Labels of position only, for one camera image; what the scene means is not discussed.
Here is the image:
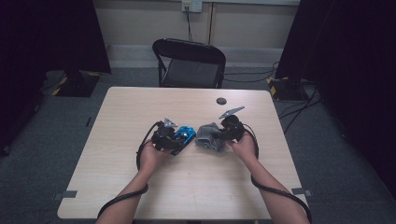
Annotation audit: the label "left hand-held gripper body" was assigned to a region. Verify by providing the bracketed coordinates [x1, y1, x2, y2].
[151, 117, 184, 152]

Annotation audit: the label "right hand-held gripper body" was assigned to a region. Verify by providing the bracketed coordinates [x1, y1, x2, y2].
[219, 105, 247, 143]

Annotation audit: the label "blue and black toy car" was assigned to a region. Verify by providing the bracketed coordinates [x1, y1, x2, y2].
[171, 125, 197, 157]

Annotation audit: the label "person's right hand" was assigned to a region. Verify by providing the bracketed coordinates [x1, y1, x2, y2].
[226, 133, 260, 166]

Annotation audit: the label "person's left hand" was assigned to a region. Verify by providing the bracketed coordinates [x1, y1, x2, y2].
[138, 141, 173, 175]

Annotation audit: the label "black stand base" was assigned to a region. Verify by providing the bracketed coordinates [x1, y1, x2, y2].
[55, 70, 102, 98]
[265, 76, 310, 102]

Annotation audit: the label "black folding chair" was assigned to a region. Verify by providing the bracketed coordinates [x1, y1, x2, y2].
[151, 37, 227, 90]

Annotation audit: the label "grey tape strip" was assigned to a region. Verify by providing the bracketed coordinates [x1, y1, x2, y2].
[53, 189, 78, 201]
[291, 187, 313, 197]

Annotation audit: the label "black curtain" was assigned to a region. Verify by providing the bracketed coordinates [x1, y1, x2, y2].
[0, 0, 112, 155]
[275, 0, 396, 200]

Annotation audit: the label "black floor cables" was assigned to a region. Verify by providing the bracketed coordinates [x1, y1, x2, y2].
[223, 61, 323, 134]

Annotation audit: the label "black socket cable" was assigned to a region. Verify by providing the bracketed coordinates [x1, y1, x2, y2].
[185, 7, 193, 42]

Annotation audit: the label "white wall socket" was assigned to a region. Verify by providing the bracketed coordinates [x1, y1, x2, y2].
[181, 0, 204, 13]

